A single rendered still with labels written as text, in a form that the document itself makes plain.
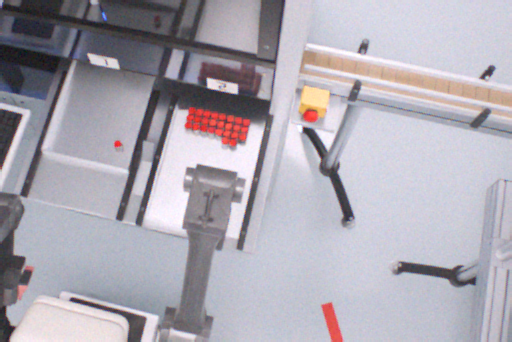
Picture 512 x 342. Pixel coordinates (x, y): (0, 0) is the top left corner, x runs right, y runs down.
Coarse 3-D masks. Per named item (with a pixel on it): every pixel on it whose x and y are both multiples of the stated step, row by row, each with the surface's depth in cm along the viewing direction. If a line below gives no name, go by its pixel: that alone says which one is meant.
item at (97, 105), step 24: (72, 72) 202; (96, 72) 202; (120, 72) 201; (72, 96) 200; (96, 96) 199; (120, 96) 199; (144, 96) 198; (72, 120) 197; (96, 120) 196; (120, 120) 196; (144, 120) 194; (48, 144) 195; (72, 144) 194; (96, 144) 194; (120, 168) 188
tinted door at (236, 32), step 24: (120, 0) 155; (144, 0) 153; (168, 0) 150; (192, 0) 148; (216, 0) 145; (240, 0) 143; (120, 24) 167; (144, 24) 163; (168, 24) 160; (192, 24) 158; (216, 24) 155; (240, 24) 152; (240, 48) 163
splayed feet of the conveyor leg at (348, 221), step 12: (300, 132) 285; (312, 132) 275; (324, 144) 272; (324, 156) 267; (324, 168) 265; (336, 168) 265; (336, 180) 264; (336, 192) 265; (348, 204) 264; (348, 216) 264; (348, 228) 269
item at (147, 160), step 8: (144, 144) 188; (152, 144) 187; (144, 152) 190; (152, 152) 189; (144, 160) 191; (152, 160) 190; (144, 168) 191; (144, 176) 190; (136, 184) 189; (144, 184) 189; (136, 192) 188
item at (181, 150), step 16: (176, 112) 195; (176, 128) 194; (256, 128) 193; (176, 144) 193; (192, 144) 192; (208, 144) 192; (256, 144) 191; (160, 160) 188; (176, 160) 191; (192, 160) 191; (208, 160) 190; (224, 160) 190; (240, 160) 190; (256, 160) 189; (160, 176) 190; (176, 176) 189; (240, 176) 188; (160, 192) 188; (176, 192) 188; (160, 208) 186; (176, 208) 186; (240, 208) 185; (176, 224) 182; (240, 224) 180
